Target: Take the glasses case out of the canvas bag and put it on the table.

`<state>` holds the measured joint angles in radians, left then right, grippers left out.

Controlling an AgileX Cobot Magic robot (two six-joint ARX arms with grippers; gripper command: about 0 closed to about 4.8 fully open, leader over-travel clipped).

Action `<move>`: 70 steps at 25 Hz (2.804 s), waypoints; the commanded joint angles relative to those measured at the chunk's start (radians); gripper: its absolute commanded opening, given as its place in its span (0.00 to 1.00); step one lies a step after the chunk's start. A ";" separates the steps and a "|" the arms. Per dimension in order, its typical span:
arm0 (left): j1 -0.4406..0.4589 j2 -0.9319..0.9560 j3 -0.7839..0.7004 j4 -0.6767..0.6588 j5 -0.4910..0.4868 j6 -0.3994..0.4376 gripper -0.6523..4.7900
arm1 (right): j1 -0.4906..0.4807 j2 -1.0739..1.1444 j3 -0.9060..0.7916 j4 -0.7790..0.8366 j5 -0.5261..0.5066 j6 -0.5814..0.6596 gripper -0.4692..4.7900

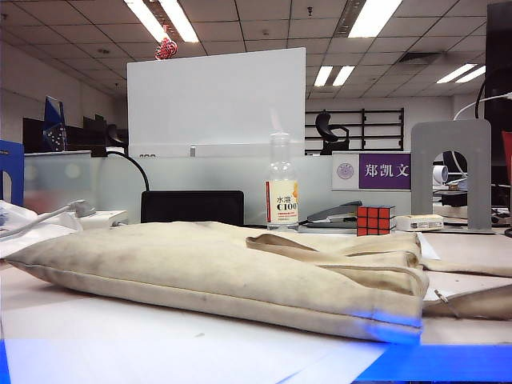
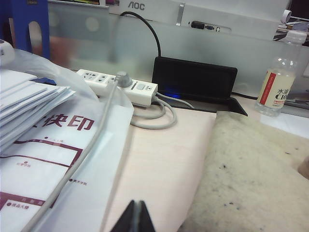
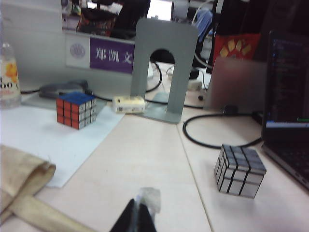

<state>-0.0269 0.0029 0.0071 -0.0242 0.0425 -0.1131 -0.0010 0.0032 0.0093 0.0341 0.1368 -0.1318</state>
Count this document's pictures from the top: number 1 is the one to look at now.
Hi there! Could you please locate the beige canvas tote bag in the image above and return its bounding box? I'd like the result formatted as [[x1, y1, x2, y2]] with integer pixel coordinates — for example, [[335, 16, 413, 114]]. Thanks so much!
[[3, 221, 512, 345]]

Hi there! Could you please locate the clear plastic bottle yellow label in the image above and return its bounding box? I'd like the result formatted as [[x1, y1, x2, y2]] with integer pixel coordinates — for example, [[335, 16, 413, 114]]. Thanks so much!
[[264, 131, 300, 232]]

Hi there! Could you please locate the frosted glass desk partition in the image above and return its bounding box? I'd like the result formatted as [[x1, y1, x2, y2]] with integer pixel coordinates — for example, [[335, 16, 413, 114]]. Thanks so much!
[[23, 150, 413, 225]]

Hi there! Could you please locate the black rectangular stand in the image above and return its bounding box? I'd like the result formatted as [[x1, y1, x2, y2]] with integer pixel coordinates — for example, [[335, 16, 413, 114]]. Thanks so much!
[[140, 190, 245, 227]]

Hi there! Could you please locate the grey stapler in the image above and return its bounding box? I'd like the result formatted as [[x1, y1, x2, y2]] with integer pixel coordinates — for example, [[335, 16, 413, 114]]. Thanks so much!
[[306, 200, 363, 230]]

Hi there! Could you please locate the black office chair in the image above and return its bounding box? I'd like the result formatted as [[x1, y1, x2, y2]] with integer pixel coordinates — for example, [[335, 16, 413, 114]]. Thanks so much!
[[314, 111, 351, 156]]

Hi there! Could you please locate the white board panel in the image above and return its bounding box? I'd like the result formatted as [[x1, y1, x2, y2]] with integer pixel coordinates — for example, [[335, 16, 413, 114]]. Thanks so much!
[[126, 46, 307, 158]]

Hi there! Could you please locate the black rubik's cube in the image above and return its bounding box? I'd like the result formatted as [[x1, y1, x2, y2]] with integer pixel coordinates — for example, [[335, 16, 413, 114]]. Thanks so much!
[[355, 205, 397, 237]]

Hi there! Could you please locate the purple and white name sign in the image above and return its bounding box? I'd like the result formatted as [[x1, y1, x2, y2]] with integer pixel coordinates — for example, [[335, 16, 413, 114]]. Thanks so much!
[[331, 151, 412, 191]]

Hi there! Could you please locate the long ceiling light panel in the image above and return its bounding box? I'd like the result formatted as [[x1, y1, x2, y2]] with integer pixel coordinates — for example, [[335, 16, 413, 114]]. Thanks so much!
[[333, 65, 356, 86], [455, 66, 486, 84], [123, 0, 170, 43], [436, 63, 477, 84], [347, 0, 403, 39], [159, 0, 200, 43], [314, 66, 334, 87]]

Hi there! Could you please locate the dark swivel chair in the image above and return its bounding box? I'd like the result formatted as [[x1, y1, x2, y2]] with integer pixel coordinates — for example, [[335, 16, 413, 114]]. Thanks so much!
[[106, 123, 130, 148]]

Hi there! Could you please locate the white power strip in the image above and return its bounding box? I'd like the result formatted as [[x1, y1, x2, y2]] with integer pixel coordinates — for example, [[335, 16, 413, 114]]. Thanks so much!
[[75, 210, 129, 230]]

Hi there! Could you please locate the black shelf rack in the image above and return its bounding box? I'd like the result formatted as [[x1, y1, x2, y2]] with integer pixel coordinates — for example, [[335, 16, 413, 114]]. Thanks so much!
[[306, 106, 405, 155]]

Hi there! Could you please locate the small white labelled box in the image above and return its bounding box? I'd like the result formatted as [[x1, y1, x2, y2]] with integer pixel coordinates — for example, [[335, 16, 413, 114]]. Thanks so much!
[[394, 214, 445, 233]]

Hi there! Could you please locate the red chinese knot ornament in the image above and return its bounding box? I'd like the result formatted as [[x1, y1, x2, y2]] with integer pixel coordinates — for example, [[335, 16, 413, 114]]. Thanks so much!
[[154, 26, 177, 61]]

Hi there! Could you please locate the grey metal bookend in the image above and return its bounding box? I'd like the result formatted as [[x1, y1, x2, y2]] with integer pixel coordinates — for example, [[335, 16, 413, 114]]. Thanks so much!
[[410, 118, 496, 235]]

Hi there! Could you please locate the grey white plug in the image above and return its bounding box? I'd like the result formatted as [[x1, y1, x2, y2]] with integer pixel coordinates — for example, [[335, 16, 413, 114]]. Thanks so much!
[[66, 199, 97, 219]]

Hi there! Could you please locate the small white desk fan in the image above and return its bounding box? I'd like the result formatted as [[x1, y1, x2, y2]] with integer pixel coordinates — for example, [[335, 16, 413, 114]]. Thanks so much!
[[431, 164, 451, 187]]

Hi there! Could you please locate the blue crystal trophy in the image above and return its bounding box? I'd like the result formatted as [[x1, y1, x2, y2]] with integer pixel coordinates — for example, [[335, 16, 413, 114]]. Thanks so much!
[[42, 95, 69, 153]]

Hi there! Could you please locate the blue metal bookend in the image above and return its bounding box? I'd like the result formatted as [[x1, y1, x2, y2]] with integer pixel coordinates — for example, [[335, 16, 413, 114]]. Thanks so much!
[[0, 139, 25, 207]]

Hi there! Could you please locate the red object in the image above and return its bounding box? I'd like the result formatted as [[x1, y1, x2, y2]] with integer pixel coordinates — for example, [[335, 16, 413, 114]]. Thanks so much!
[[501, 130, 512, 169]]

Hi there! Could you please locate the black curved cable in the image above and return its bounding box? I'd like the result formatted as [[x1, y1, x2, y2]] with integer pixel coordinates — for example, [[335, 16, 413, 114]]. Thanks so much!
[[90, 145, 151, 192]]

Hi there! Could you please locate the dark office cubicle wall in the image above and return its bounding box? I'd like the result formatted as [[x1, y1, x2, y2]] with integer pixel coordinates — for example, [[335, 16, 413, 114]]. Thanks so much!
[[22, 114, 109, 154]]

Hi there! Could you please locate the black hanging cable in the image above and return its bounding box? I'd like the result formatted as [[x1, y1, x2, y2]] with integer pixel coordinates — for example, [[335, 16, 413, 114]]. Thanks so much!
[[474, 66, 512, 119]]

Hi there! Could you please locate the white hanging cable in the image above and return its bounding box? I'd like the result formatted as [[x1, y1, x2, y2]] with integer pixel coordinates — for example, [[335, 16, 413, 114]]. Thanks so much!
[[453, 91, 512, 121]]

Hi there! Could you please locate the black tall frame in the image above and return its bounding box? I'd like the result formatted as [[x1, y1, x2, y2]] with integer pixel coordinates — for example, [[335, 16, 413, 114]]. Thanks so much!
[[484, 2, 512, 189]]

